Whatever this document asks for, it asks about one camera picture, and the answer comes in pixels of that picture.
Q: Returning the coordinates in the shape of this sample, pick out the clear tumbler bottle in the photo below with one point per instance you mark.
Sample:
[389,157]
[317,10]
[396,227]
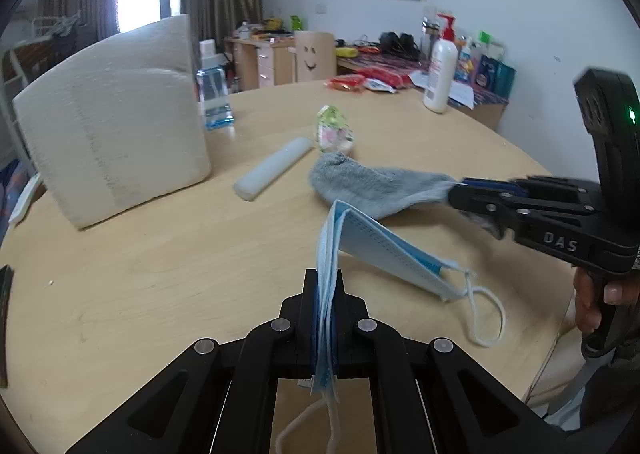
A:
[430,37]

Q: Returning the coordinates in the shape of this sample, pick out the green pouch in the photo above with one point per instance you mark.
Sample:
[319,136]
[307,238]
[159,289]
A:
[296,23]

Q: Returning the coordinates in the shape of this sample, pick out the person's right hand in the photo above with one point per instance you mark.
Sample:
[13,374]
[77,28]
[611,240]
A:
[582,304]

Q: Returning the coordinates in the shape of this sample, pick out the white foam tube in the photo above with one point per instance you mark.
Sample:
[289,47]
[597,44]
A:
[272,169]

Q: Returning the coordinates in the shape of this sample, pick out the white remote control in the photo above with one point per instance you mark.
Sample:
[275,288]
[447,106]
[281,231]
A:
[25,199]

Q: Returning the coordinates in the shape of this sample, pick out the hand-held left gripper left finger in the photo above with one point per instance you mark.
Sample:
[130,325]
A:
[300,314]

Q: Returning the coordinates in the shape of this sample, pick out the yellow box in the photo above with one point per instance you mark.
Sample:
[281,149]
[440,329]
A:
[272,24]

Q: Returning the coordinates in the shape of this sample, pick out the grey sock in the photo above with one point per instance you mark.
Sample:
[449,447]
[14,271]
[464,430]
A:
[370,181]

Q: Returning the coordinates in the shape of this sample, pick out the white wall switch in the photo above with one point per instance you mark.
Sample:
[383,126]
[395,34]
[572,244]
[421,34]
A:
[321,9]

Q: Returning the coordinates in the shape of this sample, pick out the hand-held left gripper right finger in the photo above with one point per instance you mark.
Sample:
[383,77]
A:
[350,319]

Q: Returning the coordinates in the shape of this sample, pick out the blue orange patterned blanket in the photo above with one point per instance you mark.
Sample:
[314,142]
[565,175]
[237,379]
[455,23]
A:
[10,184]

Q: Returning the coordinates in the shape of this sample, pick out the white lotion bottle red pump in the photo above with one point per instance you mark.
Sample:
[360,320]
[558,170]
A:
[440,79]

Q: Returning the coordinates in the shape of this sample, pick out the blue face mask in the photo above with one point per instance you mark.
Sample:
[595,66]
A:
[365,239]

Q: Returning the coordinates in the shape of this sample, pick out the printed paper sheet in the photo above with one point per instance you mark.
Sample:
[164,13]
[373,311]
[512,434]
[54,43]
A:
[462,94]

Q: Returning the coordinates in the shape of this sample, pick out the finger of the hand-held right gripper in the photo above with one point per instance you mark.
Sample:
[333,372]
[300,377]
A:
[500,184]
[480,206]

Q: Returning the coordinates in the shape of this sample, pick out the wooden desk with drawers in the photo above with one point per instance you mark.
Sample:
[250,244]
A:
[260,62]

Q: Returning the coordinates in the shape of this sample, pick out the white foam box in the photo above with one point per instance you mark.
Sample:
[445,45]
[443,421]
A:
[120,124]

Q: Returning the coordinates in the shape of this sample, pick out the white red snack packet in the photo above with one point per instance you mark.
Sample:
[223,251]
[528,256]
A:
[379,85]

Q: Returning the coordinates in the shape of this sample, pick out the green tissue packet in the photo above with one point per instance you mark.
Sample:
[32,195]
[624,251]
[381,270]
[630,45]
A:
[334,129]

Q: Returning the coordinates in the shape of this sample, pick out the black bag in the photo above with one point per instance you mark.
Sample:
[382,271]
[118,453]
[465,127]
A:
[400,44]

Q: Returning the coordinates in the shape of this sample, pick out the green box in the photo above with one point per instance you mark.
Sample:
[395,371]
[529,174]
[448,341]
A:
[490,44]

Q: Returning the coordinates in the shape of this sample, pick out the wooden chair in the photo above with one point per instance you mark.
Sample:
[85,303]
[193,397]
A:
[316,57]

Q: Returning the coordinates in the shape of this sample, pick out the clear bottle blue liquid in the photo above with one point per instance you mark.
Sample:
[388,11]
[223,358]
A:
[214,94]

